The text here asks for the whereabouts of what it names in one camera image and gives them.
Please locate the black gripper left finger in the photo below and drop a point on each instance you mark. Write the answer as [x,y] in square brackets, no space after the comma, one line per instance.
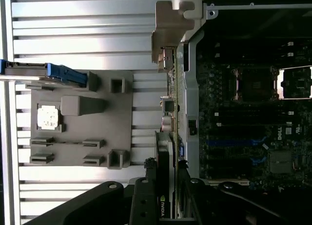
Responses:
[146,200]

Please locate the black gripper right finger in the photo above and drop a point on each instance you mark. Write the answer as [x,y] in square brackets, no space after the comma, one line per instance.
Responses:
[202,203]

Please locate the blue expansion slot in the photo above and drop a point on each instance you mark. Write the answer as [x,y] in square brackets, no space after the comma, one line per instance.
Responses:
[231,142]

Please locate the grey parts rack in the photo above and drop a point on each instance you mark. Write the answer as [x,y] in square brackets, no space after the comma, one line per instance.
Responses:
[117,127]

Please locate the silver chipset heatsink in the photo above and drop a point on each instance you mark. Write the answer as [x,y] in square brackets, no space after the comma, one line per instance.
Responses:
[280,161]

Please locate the green RAM stick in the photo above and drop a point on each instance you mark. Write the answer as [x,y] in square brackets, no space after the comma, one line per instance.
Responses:
[65,142]

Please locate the green motherboard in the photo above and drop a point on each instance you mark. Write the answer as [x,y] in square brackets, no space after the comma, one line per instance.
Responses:
[299,142]

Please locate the open PC case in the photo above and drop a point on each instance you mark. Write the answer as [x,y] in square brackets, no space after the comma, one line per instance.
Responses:
[192,88]

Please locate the silver CPU chip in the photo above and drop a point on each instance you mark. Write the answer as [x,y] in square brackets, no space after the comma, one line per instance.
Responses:
[48,117]

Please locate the CPU socket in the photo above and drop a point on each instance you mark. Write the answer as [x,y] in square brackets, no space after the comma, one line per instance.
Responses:
[256,83]

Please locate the hard disk with blue carrier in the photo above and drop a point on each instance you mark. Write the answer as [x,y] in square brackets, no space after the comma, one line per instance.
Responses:
[58,71]

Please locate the metal socket cover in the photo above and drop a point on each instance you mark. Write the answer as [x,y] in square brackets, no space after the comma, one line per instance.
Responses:
[296,75]

